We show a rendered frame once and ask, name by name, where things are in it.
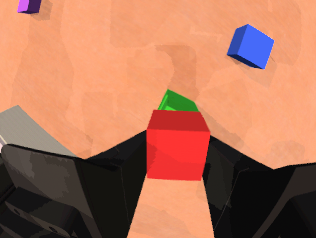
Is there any blue cube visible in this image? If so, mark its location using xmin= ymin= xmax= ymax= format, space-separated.
xmin=227 ymin=23 xmax=275 ymax=70

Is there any green block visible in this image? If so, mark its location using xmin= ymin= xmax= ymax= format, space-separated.
xmin=157 ymin=88 xmax=198 ymax=110
xmin=161 ymin=95 xmax=200 ymax=112

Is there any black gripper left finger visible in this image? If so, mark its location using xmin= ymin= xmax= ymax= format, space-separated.
xmin=0 ymin=130 xmax=147 ymax=238

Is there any red block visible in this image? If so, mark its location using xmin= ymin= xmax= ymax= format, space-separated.
xmin=146 ymin=110 xmax=210 ymax=181

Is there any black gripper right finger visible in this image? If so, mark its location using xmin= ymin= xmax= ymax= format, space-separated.
xmin=202 ymin=135 xmax=316 ymax=238

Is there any small purple block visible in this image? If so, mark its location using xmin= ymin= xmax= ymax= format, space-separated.
xmin=17 ymin=0 xmax=41 ymax=14

